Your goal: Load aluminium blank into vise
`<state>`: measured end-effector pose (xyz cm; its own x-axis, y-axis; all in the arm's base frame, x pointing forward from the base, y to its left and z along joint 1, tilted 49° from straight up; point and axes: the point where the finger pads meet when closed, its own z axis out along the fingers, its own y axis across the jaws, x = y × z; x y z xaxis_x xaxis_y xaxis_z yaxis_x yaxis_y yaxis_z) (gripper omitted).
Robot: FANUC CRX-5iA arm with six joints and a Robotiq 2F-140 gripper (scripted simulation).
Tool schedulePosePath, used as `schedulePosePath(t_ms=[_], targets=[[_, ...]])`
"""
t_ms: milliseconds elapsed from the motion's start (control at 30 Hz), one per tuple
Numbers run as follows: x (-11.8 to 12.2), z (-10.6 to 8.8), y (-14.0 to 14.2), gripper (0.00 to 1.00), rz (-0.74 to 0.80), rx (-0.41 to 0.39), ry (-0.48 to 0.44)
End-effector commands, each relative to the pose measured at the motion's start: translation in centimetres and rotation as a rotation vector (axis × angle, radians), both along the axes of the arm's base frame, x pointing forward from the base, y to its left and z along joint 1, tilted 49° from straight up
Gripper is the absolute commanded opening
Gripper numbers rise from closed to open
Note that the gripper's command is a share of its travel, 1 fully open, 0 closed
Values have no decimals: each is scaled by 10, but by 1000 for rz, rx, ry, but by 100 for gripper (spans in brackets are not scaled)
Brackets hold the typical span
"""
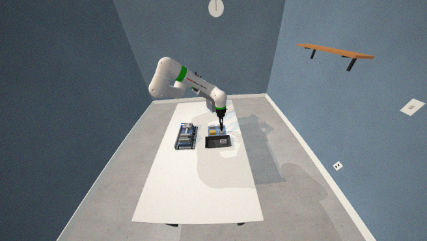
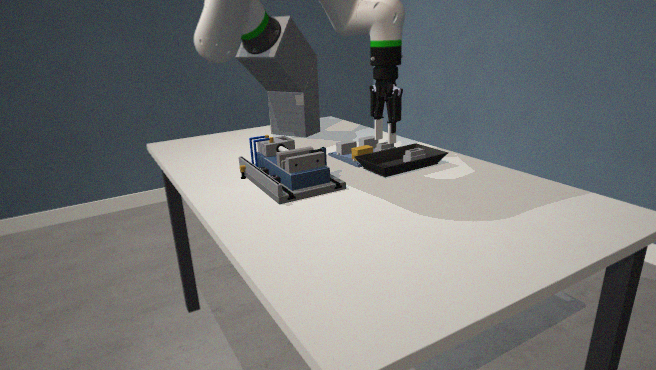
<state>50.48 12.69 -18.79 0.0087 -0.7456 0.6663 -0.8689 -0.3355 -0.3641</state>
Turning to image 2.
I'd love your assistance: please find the yellow-orange block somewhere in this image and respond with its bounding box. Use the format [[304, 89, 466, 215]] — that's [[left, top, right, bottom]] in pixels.
[[352, 145, 373, 161]]

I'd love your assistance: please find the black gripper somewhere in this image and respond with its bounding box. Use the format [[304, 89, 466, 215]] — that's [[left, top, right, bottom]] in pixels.
[[369, 66, 403, 144]]

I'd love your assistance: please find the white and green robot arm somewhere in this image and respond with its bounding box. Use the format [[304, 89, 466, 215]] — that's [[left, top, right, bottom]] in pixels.
[[194, 0, 405, 68]]

